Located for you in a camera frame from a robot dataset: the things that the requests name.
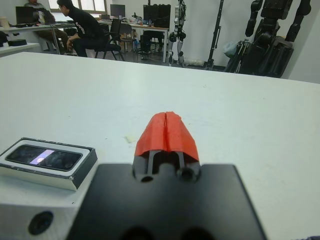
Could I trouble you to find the folded black tripods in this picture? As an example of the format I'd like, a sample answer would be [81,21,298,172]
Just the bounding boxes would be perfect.
[224,39,254,74]

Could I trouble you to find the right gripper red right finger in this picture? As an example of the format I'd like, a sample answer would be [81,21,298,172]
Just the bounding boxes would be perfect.
[166,110,201,183]

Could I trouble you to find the black phone-like camera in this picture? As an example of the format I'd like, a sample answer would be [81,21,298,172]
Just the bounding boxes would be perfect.
[5,144,84,173]

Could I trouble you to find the person in brown trousers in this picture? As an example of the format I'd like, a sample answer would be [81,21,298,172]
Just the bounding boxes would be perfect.
[23,0,70,55]

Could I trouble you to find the white work desk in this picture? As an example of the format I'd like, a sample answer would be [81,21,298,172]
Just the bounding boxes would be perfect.
[0,21,76,59]

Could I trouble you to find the black office chair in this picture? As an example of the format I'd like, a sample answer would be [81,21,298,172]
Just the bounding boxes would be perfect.
[94,18,126,61]

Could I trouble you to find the black humanoid robot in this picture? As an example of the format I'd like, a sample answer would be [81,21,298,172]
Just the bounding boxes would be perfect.
[243,0,313,79]

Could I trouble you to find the wooden-top office desk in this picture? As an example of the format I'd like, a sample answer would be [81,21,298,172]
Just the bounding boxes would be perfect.
[97,19,171,64]

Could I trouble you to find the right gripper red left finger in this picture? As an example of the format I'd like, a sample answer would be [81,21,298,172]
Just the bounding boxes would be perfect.
[132,112,168,181]

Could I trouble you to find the black stand pole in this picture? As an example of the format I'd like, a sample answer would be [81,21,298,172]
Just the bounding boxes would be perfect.
[203,0,225,71]

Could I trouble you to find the grey office chair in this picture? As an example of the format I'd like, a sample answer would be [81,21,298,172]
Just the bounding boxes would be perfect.
[119,23,139,54]

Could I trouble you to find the large black monitor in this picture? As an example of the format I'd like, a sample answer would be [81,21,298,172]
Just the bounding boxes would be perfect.
[142,3,172,28]

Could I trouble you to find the black round flat object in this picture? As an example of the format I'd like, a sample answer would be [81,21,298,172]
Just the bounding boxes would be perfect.
[7,38,28,47]

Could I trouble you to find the translucent plastic bag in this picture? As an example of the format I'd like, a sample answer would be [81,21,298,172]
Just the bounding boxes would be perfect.
[222,40,238,59]

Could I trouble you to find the white camera box base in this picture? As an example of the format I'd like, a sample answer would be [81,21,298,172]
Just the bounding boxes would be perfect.
[0,136,99,193]

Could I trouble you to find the small black monitor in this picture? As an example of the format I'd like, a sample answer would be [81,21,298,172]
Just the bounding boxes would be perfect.
[109,3,126,19]

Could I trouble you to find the person in black shirt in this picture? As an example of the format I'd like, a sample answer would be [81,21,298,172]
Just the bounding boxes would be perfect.
[56,0,106,58]

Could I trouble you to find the white humanoid robot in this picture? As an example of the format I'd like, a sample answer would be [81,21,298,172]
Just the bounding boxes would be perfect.
[166,0,189,68]

